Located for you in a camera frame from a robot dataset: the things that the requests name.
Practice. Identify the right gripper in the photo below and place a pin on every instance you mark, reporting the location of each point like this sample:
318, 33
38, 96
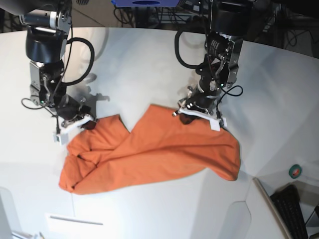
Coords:
72, 111

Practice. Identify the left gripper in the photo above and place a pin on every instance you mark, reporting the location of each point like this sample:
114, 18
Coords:
197, 103

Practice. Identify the orange t-shirt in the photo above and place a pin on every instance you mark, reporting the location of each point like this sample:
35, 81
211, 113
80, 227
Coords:
159, 148

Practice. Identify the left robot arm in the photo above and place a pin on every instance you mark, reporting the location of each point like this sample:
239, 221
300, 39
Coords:
224, 29

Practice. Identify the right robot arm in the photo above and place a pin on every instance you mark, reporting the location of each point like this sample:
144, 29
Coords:
49, 31

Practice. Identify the green tape roll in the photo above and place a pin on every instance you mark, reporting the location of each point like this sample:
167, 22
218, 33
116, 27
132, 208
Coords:
295, 171

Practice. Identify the blue box with oval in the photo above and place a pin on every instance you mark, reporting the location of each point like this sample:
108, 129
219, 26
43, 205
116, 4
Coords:
145, 3

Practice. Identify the black keyboard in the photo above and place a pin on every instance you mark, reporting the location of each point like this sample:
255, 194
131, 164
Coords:
287, 203

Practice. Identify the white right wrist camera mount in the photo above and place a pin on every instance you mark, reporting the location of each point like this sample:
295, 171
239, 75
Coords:
61, 135

